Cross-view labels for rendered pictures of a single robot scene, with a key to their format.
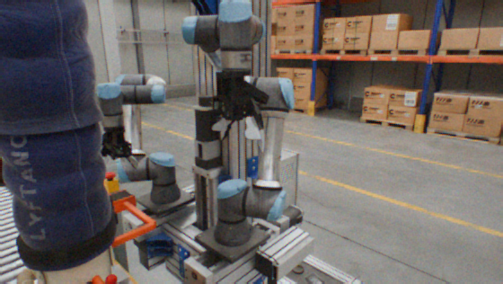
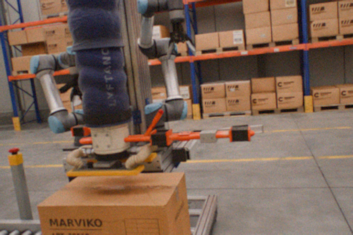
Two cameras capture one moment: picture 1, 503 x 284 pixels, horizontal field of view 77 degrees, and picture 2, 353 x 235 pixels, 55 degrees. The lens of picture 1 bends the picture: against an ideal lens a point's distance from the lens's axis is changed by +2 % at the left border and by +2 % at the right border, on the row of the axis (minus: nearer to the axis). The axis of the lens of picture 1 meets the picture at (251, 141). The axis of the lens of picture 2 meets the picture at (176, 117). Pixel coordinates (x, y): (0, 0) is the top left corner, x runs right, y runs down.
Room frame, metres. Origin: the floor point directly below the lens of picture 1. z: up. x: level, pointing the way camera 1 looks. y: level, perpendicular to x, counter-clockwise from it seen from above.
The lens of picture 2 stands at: (-0.80, 0.96, 1.51)
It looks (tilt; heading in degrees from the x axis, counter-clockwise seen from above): 9 degrees down; 332
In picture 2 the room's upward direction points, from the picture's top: 6 degrees counter-clockwise
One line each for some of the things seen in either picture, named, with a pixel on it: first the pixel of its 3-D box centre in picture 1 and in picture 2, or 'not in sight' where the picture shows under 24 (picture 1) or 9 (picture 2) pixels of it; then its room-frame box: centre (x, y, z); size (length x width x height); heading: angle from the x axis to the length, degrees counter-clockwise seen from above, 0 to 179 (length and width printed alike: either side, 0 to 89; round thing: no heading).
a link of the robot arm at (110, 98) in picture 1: (110, 99); (74, 56); (1.12, 0.51, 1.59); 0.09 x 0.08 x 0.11; 12
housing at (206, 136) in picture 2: not in sight; (208, 136); (0.41, 0.15, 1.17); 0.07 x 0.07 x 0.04; 46
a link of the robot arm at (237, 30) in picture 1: (235, 26); (175, 0); (0.78, 0.04, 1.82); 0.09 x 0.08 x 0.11; 163
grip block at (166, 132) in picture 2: not in sight; (161, 137); (0.56, 0.31, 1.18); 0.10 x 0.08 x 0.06; 136
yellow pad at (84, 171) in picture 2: not in sight; (105, 167); (0.66, 0.55, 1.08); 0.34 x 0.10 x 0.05; 46
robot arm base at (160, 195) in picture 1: (164, 188); (85, 135); (1.44, 0.44, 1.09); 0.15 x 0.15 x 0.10
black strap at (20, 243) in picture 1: (71, 231); (107, 115); (0.73, 0.49, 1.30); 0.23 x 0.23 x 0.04
